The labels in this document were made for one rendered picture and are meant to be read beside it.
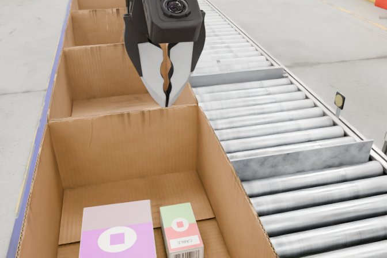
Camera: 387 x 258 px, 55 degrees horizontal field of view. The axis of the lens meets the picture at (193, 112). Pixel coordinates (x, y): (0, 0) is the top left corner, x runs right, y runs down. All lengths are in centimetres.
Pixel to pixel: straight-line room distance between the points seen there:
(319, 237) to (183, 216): 37
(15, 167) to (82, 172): 172
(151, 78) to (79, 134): 33
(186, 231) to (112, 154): 23
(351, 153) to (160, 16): 91
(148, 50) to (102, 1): 144
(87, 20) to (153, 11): 114
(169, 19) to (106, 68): 79
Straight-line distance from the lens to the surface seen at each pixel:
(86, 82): 112
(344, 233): 94
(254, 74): 158
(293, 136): 122
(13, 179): 240
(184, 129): 75
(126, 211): 64
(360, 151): 117
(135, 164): 78
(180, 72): 43
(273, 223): 92
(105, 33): 147
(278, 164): 105
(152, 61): 42
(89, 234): 62
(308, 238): 90
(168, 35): 32
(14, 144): 272
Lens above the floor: 140
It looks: 30 degrees down
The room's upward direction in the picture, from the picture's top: straight up
